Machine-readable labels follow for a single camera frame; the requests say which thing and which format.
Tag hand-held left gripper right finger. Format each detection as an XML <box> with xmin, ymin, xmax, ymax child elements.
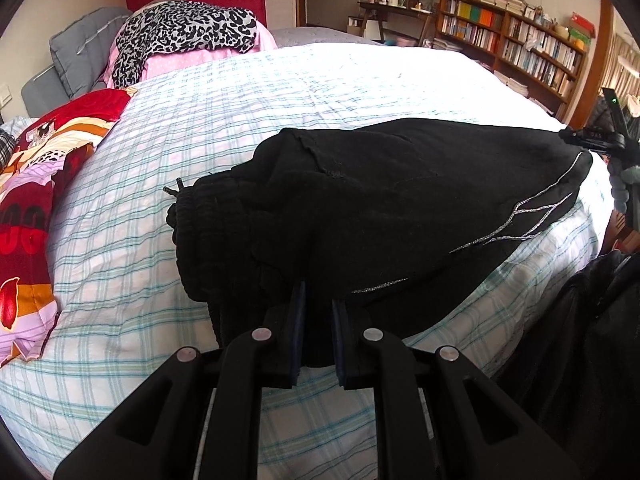
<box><xmin>330</xmin><ymin>299</ymin><xmax>583</xmax><ymax>480</ymax></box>

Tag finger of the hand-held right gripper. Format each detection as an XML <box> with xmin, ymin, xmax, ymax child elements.
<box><xmin>559</xmin><ymin>127</ymin><xmax>587</xmax><ymax>150</ymax></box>

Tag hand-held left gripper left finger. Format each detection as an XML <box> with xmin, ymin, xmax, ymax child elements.
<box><xmin>52</xmin><ymin>280</ymin><xmax>307</xmax><ymax>480</ymax></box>

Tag black pants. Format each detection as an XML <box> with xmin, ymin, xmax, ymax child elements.
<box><xmin>164</xmin><ymin>117</ymin><xmax>595</xmax><ymax>367</ymax></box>

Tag person's right hand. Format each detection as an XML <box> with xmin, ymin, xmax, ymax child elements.
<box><xmin>606</xmin><ymin>152</ymin><xmax>640</xmax><ymax>217</ymax></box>

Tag stack of books on floor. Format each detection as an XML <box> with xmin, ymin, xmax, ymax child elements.
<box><xmin>492</xmin><ymin>70</ymin><xmax>531</xmax><ymax>99</ymax></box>

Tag wooden bookshelf with books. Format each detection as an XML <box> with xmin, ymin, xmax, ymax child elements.
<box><xmin>434</xmin><ymin>0</ymin><xmax>588</xmax><ymax>111</ymax></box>

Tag red box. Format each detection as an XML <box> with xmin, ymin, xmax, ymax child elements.
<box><xmin>570</xmin><ymin>11</ymin><xmax>597</xmax><ymax>37</ymax></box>

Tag wooden desk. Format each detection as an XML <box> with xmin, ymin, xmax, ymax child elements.
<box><xmin>357</xmin><ymin>0</ymin><xmax>436</xmax><ymax>45</ymax></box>

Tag person's black jacket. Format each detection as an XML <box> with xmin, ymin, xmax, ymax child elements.
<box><xmin>495</xmin><ymin>250</ymin><xmax>640</xmax><ymax>480</ymax></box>

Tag plaid bed quilt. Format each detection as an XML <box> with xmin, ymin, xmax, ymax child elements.
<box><xmin>0</xmin><ymin>42</ymin><xmax>613</xmax><ymax>480</ymax></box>

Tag grey bed sheet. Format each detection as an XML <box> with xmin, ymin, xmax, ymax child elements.
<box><xmin>270</xmin><ymin>26</ymin><xmax>386</xmax><ymax>48</ymax></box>

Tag pink dotted pillow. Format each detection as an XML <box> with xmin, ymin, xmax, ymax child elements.
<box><xmin>102</xmin><ymin>25</ymin><xmax>278</xmax><ymax>88</ymax></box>

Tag red floral printed blanket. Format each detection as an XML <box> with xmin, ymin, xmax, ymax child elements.
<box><xmin>0</xmin><ymin>89</ymin><xmax>136</xmax><ymax>368</ymax></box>

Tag leopard print cloth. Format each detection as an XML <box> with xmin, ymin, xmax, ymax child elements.
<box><xmin>110</xmin><ymin>1</ymin><xmax>259</xmax><ymax>90</ymax></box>

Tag dark checked pillow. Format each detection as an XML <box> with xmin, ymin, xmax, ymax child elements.
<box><xmin>0</xmin><ymin>127</ymin><xmax>21</xmax><ymax>171</ymax></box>

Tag grey quilted cushion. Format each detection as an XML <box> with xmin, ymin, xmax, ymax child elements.
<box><xmin>21</xmin><ymin>65</ymin><xmax>108</xmax><ymax>118</ymax></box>
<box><xmin>49</xmin><ymin>6</ymin><xmax>133</xmax><ymax>101</ymax></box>

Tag wooden door frame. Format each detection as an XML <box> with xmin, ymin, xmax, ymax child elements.
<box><xmin>565</xmin><ymin>0</ymin><xmax>617</xmax><ymax>131</ymax></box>

